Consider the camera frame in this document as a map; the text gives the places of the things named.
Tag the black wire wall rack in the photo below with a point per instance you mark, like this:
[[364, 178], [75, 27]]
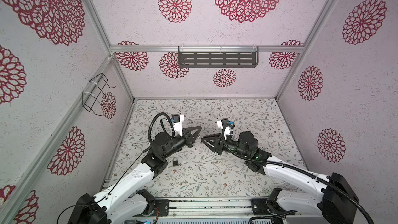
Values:
[[100, 100]]

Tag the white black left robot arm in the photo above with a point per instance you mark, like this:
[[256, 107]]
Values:
[[128, 198]]

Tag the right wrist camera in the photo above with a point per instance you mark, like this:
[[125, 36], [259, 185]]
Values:
[[227, 127]]

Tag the dark metal wall shelf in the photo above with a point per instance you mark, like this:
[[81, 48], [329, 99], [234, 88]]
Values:
[[217, 59]]

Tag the black padlock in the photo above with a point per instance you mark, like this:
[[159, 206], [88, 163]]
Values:
[[175, 163]]

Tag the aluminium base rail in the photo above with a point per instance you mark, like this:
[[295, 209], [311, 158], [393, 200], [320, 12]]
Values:
[[211, 207]]

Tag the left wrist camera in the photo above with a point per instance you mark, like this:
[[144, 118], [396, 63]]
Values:
[[177, 121]]

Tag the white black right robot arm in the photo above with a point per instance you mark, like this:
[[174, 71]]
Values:
[[330, 197]]

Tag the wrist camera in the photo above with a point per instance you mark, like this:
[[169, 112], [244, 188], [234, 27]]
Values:
[[177, 121], [227, 127]]

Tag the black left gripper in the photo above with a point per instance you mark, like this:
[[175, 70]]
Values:
[[189, 139]]

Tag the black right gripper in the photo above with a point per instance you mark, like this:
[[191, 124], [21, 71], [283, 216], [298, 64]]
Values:
[[219, 140]]

